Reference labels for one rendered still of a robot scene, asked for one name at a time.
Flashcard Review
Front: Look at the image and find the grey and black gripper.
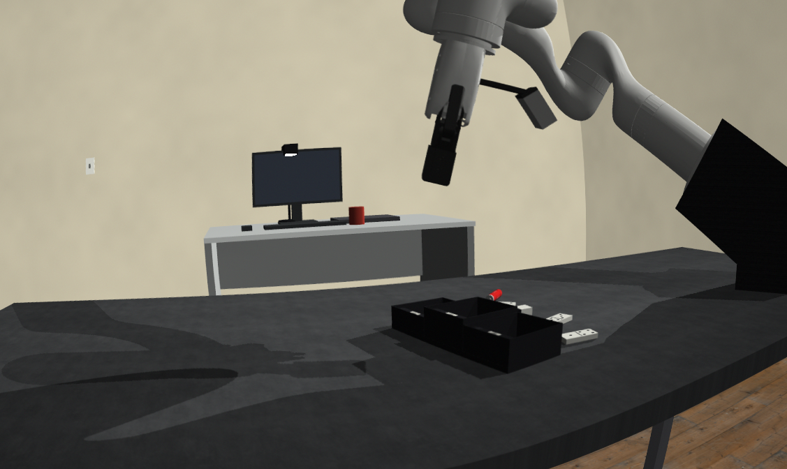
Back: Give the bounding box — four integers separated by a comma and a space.
422, 35, 496, 186

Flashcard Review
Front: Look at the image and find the black rack of bins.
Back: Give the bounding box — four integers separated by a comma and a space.
391, 297, 563, 374

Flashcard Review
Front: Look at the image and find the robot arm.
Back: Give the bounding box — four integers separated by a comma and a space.
403, 0, 716, 191

